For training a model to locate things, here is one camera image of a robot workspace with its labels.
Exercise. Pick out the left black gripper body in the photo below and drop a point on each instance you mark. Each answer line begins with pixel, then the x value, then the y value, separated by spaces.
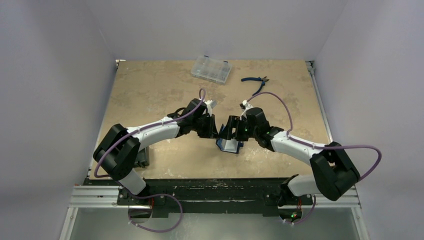
pixel 205 119

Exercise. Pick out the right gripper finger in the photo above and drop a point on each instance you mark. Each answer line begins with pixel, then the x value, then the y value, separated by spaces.
pixel 227 130
pixel 240 127

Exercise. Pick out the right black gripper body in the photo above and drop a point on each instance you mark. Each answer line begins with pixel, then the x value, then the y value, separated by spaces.
pixel 234 127

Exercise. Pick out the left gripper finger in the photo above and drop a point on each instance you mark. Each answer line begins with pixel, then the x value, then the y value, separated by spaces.
pixel 213 132
pixel 204 131

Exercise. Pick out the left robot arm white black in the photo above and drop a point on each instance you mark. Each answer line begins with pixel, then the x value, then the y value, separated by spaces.
pixel 120 148

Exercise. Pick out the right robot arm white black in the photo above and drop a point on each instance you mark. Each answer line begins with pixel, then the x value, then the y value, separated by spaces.
pixel 333 172

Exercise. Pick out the black card tray box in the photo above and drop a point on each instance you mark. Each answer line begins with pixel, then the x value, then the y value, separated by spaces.
pixel 142 159

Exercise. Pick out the clear plastic organizer box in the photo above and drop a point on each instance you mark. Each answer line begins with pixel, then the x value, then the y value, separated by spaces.
pixel 210 69

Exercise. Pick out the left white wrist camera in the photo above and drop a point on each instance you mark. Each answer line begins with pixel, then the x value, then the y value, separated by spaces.
pixel 210 104

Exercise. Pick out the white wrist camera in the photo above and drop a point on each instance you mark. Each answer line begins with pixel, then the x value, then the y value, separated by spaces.
pixel 245 106
pixel 210 104

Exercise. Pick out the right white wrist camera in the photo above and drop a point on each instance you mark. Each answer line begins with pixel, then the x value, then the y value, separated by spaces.
pixel 245 106

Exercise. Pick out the black aluminium mounting rail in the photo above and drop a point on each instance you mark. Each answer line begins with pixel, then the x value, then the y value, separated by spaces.
pixel 264 196

